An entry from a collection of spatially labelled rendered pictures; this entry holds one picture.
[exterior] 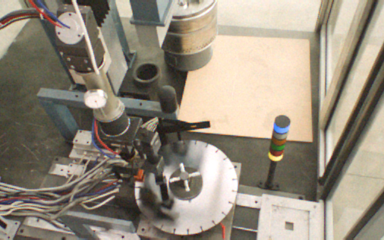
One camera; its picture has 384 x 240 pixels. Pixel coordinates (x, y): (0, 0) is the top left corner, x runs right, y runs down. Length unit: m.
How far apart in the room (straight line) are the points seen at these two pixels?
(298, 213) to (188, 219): 0.35
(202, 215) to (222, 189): 0.11
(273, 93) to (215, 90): 0.26
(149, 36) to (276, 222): 0.69
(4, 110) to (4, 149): 0.22
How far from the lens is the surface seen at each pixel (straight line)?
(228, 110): 1.59
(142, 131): 0.92
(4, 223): 1.49
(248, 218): 1.35
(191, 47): 1.59
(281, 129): 1.06
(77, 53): 0.76
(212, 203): 1.16
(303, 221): 1.22
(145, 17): 1.11
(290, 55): 1.83
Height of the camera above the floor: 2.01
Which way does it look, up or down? 54 degrees down
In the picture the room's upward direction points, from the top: 7 degrees counter-clockwise
